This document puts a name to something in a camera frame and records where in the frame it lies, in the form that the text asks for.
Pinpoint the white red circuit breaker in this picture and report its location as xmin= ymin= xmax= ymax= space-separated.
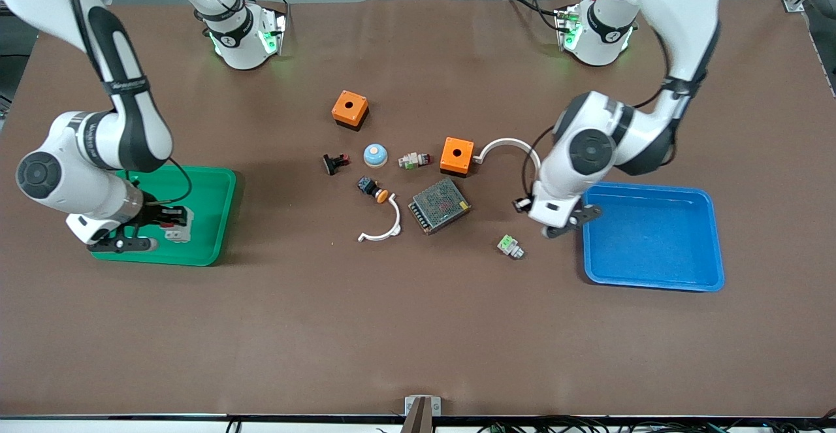
xmin=162 ymin=207 xmax=195 ymax=244

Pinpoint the green plastic tray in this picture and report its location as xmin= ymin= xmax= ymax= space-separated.
xmin=89 ymin=163 xmax=237 ymax=267

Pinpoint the orange button box with hole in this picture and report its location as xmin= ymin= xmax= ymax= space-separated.
xmin=330 ymin=89 xmax=370 ymax=133
xmin=439 ymin=136 xmax=475 ymax=178

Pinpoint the metal mesh power supply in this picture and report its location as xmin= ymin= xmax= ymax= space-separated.
xmin=408 ymin=178 xmax=472 ymax=235

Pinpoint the blue plastic tray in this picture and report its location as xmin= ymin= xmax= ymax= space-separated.
xmin=581 ymin=181 xmax=726 ymax=293

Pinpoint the black orange-head push button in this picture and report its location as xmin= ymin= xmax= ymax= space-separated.
xmin=357 ymin=176 xmax=390 ymax=204

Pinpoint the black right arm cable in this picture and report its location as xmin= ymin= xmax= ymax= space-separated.
xmin=131 ymin=157 xmax=194 ymax=206

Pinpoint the green white switch block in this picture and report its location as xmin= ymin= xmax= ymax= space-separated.
xmin=496 ymin=234 xmax=525 ymax=261

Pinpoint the large white curved bracket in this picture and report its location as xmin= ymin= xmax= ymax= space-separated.
xmin=472 ymin=138 xmax=543 ymax=167

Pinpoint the small white curved bracket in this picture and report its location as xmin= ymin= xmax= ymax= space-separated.
xmin=357 ymin=196 xmax=402 ymax=244

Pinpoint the black left base cable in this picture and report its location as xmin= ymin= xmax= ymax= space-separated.
xmin=502 ymin=0 xmax=564 ymax=33

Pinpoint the metal table edge bracket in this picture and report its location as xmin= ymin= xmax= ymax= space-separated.
xmin=404 ymin=395 xmax=442 ymax=433

